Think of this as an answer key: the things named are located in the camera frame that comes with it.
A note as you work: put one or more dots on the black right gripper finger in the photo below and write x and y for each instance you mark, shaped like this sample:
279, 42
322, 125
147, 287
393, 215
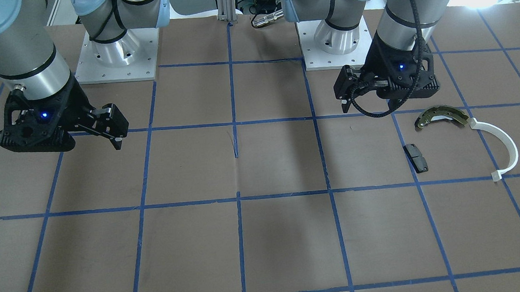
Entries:
108, 122

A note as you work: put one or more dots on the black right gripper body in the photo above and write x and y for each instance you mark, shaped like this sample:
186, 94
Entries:
73, 102

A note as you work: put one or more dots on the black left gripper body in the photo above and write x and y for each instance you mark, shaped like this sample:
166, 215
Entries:
377, 67

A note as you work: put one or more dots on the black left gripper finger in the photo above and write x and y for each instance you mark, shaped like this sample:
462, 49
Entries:
349, 85

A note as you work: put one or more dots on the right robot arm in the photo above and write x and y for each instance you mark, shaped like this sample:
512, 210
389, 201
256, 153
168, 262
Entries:
30, 60

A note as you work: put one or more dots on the olive green brake shoe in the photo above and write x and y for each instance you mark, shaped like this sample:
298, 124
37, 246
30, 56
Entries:
439, 113

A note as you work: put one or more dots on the black brake pad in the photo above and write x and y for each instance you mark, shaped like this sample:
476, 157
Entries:
416, 158

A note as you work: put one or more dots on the silver metal connector plug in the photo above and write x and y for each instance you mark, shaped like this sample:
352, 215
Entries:
267, 19

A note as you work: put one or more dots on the white curved plastic part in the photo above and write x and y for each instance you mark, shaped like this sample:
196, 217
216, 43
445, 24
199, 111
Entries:
507, 141

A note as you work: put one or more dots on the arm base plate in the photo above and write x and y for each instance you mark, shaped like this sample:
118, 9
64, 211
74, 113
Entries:
133, 58
325, 48

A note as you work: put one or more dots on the aluminium frame post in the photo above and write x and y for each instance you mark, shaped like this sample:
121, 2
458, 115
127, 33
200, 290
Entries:
227, 11

